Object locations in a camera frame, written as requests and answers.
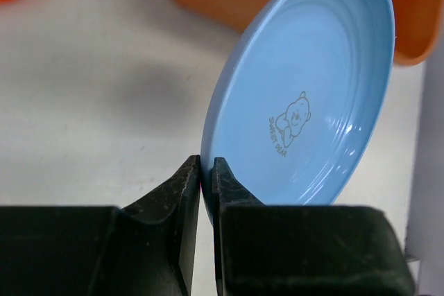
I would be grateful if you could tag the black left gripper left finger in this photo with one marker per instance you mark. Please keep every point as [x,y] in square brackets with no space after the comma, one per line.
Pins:
[146,248]

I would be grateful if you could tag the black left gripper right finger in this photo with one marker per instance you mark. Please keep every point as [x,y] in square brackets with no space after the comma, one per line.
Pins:
[301,250]

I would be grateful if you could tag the blue bear plate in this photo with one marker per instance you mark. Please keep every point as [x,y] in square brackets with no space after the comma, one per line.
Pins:
[298,99]

